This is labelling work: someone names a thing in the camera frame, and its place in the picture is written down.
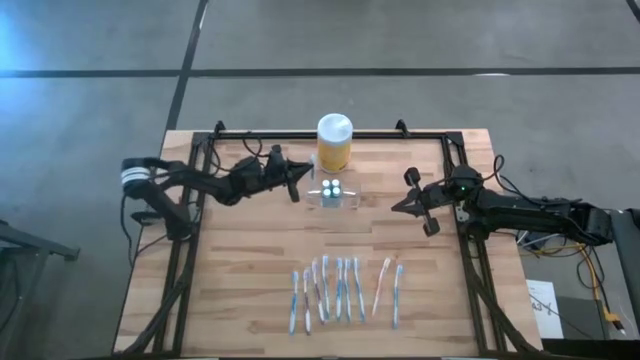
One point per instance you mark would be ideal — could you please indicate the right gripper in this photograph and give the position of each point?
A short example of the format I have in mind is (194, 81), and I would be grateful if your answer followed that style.
(437, 200)

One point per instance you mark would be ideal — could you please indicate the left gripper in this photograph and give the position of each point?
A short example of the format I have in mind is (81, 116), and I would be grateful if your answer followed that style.
(267, 175)

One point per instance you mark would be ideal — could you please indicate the orange white toothbrush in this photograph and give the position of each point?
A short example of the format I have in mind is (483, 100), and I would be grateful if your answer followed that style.
(381, 287)

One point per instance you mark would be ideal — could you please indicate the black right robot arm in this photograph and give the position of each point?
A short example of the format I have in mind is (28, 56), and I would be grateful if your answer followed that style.
(525, 215)

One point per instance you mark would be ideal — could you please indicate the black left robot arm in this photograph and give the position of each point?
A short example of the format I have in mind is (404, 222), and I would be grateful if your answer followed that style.
(200, 182)

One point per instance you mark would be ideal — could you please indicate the clear acrylic organizer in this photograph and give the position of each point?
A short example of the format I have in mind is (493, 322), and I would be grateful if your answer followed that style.
(315, 200)

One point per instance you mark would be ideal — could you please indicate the yellow label wipes canister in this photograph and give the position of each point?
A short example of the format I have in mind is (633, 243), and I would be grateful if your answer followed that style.
(335, 150)

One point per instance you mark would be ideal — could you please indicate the white paper sheet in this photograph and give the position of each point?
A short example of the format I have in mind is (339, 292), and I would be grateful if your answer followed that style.
(550, 325)

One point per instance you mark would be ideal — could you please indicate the black floor stand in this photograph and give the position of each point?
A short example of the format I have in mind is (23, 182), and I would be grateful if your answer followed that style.
(35, 242)

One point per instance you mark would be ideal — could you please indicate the black aluminium table frame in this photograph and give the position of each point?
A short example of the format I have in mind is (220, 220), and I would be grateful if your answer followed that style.
(325, 135)

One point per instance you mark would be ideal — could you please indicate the white metal bracket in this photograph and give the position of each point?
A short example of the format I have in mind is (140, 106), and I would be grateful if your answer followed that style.
(462, 213)

